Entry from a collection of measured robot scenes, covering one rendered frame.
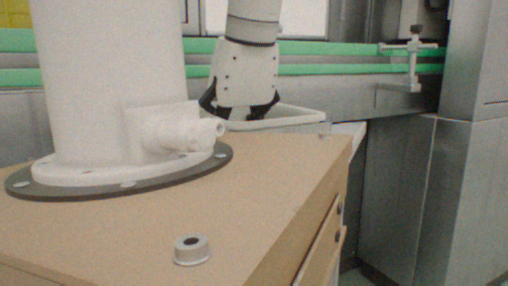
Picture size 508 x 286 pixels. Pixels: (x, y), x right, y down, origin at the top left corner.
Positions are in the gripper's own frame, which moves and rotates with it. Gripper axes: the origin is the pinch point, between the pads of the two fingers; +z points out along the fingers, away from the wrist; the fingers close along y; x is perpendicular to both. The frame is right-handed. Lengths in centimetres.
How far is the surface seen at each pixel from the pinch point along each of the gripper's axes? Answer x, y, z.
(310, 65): -19.4, -30.3, -5.1
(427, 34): -32, -95, -13
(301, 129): 10.1, -4.5, -4.8
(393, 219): -5, -75, 50
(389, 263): 1, -75, 67
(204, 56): -21.4, -2.5, -6.7
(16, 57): -13.4, 29.8, -8.9
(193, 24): -38.7, -6.4, -10.0
